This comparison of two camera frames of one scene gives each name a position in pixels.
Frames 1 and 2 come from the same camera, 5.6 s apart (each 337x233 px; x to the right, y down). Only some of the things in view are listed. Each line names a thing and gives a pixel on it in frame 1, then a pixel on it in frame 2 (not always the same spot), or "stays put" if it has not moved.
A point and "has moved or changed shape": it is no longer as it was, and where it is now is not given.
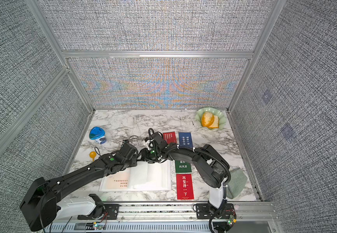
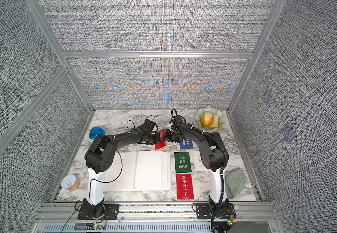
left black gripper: [135, 160] -> [158, 139]
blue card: [185, 139] stays put
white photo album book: [146, 176] stays put
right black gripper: [143, 156] -> [167, 137]
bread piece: [209, 120] stays put
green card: [182, 166] stays put
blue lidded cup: [98, 134] stays put
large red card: [184, 186] stays put
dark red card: [170, 137] has moved or changed shape
